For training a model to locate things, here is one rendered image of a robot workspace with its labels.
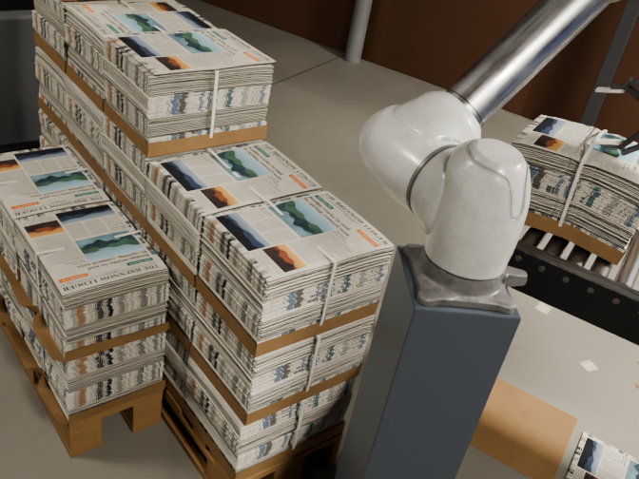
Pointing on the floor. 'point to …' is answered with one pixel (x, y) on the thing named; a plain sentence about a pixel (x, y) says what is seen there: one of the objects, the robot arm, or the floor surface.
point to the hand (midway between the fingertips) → (598, 115)
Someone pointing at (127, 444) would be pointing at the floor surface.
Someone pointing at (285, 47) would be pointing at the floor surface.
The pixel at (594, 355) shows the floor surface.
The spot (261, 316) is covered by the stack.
